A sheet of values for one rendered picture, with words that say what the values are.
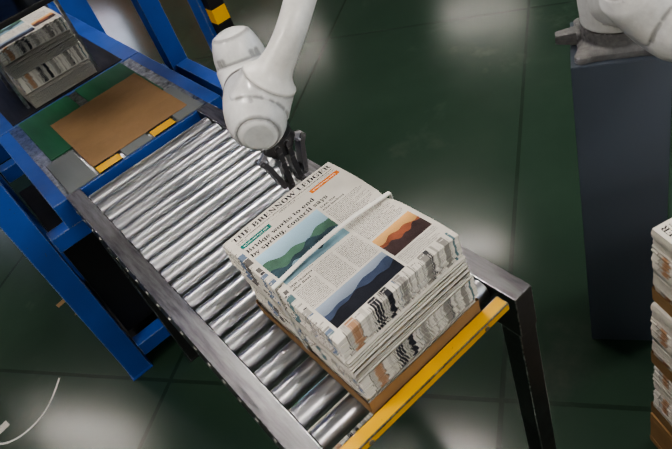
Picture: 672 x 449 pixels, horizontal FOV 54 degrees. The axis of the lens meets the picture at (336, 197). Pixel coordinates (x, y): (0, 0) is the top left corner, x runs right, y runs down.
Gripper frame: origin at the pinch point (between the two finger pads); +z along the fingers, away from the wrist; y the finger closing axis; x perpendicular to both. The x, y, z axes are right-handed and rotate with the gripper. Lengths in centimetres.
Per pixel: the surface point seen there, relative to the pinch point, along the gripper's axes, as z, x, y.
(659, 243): 13, -63, 38
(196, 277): 14.0, 15.2, -27.9
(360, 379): 1, -48, -23
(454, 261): -4.9, -47.2, 2.2
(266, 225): -10.0, -14.2, -15.1
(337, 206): -9.9, -22.7, -3.3
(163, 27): 7, 145, 33
